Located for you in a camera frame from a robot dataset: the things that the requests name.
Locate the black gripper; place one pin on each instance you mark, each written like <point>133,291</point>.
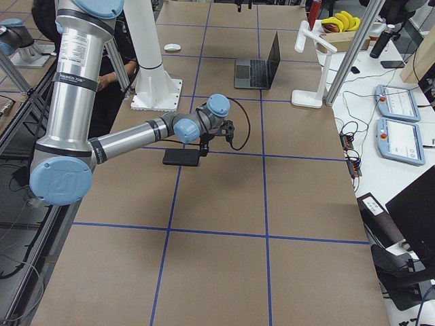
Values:
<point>204,143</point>

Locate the black mouse pad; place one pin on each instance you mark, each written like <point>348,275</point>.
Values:
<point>181,157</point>

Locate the grey laptop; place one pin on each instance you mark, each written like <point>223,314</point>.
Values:
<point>258,74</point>

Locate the white computer mouse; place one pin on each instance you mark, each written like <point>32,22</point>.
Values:
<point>172,47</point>

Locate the red cylinder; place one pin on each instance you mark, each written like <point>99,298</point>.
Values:
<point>313,12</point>

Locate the yellow bananas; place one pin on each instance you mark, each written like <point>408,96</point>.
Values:
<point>341,22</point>

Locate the cardboard box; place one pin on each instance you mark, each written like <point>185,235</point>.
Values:
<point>341,41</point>

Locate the black water bottle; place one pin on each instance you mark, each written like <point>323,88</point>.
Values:
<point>382,41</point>

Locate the black smartphone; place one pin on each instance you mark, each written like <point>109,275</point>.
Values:
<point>392,64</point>

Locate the upper blue teach pendant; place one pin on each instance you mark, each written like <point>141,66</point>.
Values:
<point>397,103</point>

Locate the blue teach pendant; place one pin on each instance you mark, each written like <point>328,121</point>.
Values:
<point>397,103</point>
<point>400,141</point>

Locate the seated person in black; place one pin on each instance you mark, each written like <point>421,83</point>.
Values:
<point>109,96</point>

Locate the lower blue teach pendant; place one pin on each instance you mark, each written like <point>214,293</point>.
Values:
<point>400,141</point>

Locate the black monitor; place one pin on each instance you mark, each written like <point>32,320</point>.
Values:
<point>412,210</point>

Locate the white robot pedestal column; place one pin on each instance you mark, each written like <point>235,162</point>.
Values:
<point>154,89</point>

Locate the aluminium frame post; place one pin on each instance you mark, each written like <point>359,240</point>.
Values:
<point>372,11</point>

